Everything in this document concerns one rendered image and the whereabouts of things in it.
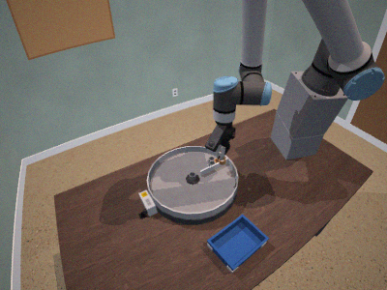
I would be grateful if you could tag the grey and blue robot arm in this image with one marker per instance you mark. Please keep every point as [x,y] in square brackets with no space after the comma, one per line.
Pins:
[350,60]

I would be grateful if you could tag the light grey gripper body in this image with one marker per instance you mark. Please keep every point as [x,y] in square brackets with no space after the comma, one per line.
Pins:
[229,134]

